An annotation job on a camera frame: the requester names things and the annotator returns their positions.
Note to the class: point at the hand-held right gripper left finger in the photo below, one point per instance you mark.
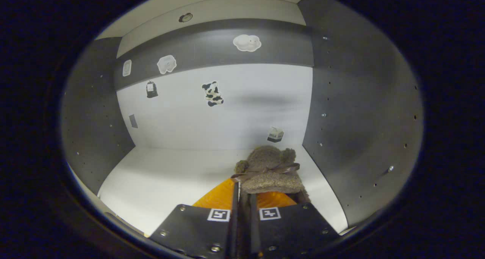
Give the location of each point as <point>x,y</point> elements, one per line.
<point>234,228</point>

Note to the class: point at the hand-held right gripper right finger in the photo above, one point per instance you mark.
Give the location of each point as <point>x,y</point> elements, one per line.
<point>254,236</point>

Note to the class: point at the brown fuzzy shoe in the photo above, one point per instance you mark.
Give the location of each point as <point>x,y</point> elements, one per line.
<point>269,164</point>

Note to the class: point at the white shoe cabinet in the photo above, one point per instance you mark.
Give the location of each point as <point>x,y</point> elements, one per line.
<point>182,126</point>

